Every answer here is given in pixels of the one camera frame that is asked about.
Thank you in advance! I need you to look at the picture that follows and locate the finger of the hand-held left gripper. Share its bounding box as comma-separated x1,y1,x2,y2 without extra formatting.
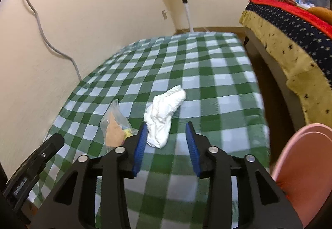
24,133,65,175

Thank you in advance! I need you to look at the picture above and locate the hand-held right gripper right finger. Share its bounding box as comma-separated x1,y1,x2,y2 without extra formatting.
185,121,304,229

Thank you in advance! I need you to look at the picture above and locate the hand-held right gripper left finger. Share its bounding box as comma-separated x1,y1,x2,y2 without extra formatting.
30,122,149,229

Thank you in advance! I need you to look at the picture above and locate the pink plastic bin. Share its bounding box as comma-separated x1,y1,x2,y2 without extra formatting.
270,123,332,228

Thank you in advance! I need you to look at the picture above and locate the clear plastic bag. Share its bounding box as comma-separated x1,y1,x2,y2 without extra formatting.
100,99,139,153

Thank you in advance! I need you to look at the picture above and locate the green checked tablecloth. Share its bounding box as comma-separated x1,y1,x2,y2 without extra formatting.
27,32,271,229

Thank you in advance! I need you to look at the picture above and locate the yellow star bed sheet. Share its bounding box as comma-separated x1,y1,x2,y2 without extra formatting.
239,10,332,126

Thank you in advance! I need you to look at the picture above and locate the red floral blanket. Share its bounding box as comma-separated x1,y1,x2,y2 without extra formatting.
249,0,332,38

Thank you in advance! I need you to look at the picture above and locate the orange pillow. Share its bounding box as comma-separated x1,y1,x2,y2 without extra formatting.
307,6,332,24

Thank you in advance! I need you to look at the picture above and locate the grey plug and cable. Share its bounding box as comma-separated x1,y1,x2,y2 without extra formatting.
21,0,82,81

